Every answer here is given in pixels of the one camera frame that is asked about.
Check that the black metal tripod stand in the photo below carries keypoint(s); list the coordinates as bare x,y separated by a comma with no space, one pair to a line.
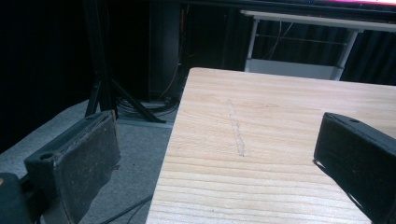
102,77

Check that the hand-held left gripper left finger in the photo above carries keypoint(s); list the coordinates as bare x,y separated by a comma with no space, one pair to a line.
77,165

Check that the white metal frame table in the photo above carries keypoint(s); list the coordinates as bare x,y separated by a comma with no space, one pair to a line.
299,67

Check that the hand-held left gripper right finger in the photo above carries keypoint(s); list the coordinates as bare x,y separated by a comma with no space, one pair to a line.
358,158

